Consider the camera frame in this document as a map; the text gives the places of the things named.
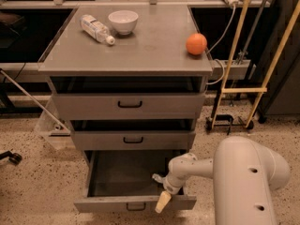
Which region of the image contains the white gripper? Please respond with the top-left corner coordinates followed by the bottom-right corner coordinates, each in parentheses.
top-left (152, 173), bottom-right (186, 214)

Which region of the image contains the grey drawer cabinet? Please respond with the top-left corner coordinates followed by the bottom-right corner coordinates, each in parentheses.
top-left (37, 4), bottom-right (214, 152)

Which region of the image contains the grey top drawer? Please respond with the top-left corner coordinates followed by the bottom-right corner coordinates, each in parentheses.
top-left (52, 93), bottom-right (204, 120)

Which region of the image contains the grey bottom drawer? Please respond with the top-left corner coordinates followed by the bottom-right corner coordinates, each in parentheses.
top-left (74, 150), bottom-right (183, 213)

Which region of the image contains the grey metal pole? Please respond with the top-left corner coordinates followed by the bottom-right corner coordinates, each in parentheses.
top-left (235, 0), bottom-right (267, 65)

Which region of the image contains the orange fruit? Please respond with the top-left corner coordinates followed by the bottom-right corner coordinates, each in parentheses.
top-left (186, 33), bottom-right (207, 55)

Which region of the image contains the yellow wooden ladder frame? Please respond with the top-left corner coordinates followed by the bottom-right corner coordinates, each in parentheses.
top-left (210, 0), bottom-right (300, 130)

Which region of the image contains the black clamp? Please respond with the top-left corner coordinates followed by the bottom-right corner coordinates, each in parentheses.
top-left (205, 114), bottom-right (254, 134)

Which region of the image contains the grey drawer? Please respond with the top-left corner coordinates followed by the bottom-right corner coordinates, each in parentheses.
top-left (52, 93), bottom-right (204, 120)
top-left (74, 150), bottom-right (183, 213)
top-left (71, 130), bottom-right (195, 151)

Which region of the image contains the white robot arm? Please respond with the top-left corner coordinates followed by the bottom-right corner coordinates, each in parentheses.
top-left (153, 136), bottom-right (291, 225)

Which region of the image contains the black chair caster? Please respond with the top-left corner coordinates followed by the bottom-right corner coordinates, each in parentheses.
top-left (0, 151), bottom-right (23, 165)

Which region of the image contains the white power cable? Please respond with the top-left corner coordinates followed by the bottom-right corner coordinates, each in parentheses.
top-left (204, 3), bottom-right (237, 86)

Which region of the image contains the clear plastic water bottle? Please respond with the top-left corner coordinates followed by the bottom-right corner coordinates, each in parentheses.
top-left (80, 14), bottom-right (115, 46)

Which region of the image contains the white ceramic bowl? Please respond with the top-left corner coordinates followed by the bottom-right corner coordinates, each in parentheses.
top-left (108, 10), bottom-right (139, 35)

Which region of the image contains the grey metal rod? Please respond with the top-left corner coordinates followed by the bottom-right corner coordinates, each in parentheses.
top-left (0, 68), bottom-right (70, 133)

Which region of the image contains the grey middle drawer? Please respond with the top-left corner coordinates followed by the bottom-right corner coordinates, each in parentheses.
top-left (71, 130), bottom-right (195, 151)

